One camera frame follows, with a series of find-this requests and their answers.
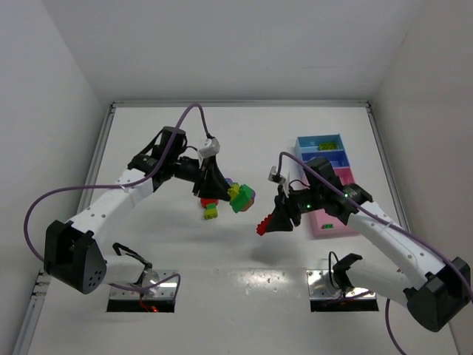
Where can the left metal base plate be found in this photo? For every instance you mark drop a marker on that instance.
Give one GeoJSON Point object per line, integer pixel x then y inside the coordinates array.
{"type": "Point", "coordinates": [157, 285]}

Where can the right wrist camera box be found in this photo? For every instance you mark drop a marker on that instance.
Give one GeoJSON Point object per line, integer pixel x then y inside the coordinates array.
{"type": "Point", "coordinates": [281, 178]}

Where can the yellow-green lego brick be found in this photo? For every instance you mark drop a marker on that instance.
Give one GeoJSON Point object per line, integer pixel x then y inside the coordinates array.
{"type": "Point", "coordinates": [210, 211]}

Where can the green purple lego stack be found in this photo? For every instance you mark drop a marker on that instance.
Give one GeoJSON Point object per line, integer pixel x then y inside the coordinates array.
{"type": "Point", "coordinates": [242, 197]}

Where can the red round lego lower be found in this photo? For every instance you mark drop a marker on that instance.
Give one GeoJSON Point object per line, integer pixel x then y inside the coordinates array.
{"type": "Point", "coordinates": [208, 201]}

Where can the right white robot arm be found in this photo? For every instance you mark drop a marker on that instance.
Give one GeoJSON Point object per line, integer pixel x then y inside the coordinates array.
{"type": "Point", "coordinates": [431, 287]}

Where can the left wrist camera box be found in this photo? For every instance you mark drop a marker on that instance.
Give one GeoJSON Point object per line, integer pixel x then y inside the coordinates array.
{"type": "Point", "coordinates": [210, 148]}

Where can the red square lego brick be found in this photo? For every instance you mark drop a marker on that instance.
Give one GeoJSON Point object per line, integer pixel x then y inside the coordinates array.
{"type": "Point", "coordinates": [261, 228]}

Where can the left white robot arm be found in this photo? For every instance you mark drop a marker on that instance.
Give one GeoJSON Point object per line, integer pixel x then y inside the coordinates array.
{"type": "Point", "coordinates": [73, 250]}

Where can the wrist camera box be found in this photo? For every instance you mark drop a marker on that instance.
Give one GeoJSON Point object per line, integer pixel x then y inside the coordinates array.
{"type": "Point", "coordinates": [281, 178]}
{"type": "Point", "coordinates": [210, 148]}

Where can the light blue container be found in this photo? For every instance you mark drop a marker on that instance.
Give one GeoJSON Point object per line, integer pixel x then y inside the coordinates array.
{"type": "Point", "coordinates": [318, 143]}

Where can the large pink container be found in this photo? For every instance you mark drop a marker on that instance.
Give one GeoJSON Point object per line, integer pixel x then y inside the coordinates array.
{"type": "Point", "coordinates": [319, 217]}

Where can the yellow-green lego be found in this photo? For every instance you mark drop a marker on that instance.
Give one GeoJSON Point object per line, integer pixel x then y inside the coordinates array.
{"type": "Point", "coordinates": [328, 146]}

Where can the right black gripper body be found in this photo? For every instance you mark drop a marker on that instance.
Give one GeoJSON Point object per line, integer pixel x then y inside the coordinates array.
{"type": "Point", "coordinates": [287, 207]}

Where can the small pink container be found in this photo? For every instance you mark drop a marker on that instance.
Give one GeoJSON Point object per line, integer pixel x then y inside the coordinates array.
{"type": "Point", "coordinates": [345, 175]}

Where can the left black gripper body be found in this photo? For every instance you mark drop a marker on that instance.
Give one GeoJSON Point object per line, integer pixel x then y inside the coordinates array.
{"type": "Point", "coordinates": [202, 177]}

